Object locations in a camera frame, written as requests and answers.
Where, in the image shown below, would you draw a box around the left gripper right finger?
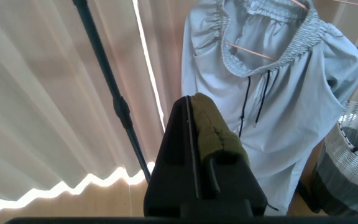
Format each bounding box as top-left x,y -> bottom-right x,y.
199,151 -> 269,218

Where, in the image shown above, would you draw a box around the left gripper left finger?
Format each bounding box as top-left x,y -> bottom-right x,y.
144,95 -> 200,218

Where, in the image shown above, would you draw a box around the green garment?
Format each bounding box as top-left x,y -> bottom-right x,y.
190,92 -> 250,166

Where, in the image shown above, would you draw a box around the pale grey shorts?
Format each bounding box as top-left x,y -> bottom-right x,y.
181,0 -> 358,217

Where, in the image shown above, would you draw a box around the black clothes rack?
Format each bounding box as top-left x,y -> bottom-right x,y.
72,0 -> 358,215

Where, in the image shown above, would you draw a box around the white laundry basket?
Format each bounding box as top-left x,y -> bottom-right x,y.
311,101 -> 358,217

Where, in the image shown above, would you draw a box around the beige curtain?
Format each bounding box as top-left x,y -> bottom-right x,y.
0,0 -> 358,211

